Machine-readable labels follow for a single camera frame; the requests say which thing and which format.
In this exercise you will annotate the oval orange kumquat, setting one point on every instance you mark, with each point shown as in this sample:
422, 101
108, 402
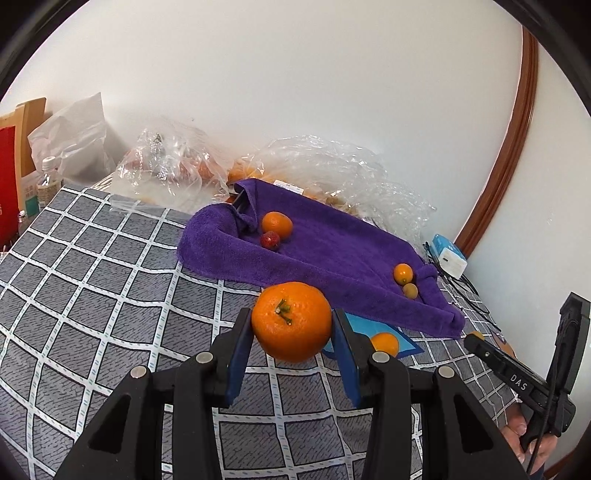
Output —
477, 334

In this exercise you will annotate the brown wooden door frame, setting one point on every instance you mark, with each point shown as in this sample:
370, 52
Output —
510, 152

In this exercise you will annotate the small orange mandarin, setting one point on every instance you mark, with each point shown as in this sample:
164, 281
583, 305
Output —
386, 342

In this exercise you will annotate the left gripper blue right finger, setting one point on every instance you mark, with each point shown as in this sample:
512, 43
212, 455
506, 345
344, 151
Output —
344, 346

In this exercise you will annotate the red paper bag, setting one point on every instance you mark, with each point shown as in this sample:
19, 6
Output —
8, 187

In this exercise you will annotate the large crumpled clear plastic bag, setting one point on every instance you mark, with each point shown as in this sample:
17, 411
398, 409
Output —
342, 175

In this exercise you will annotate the clear plastic bag with fruit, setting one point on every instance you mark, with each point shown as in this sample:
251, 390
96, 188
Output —
174, 166

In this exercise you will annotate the purple terry towel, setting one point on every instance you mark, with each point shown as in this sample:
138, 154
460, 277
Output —
346, 258

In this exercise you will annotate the white and blue charger box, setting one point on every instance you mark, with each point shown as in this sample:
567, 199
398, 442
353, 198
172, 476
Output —
449, 256

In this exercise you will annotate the grey checked tablecloth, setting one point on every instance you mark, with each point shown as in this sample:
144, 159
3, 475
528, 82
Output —
88, 293

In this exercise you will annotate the brown cardboard box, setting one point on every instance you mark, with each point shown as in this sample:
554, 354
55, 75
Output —
24, 119

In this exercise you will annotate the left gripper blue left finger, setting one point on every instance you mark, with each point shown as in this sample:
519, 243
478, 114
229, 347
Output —
239, 345

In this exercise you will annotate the large orange mandarin with stem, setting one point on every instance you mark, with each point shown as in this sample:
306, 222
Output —
292, 321

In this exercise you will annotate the dark red small fruit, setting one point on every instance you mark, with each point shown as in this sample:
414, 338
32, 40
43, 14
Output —
270, 240

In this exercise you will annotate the white plastic bag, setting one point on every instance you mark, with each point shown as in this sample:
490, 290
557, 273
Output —
74, 138

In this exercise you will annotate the plastic bottle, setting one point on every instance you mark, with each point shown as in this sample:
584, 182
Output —
50, 183

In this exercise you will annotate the green-brown small fruit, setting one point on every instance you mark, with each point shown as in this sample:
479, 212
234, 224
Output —
411, 291

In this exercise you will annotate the blue star-shaped paper mat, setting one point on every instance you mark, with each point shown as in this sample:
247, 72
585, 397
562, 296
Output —
364, 330

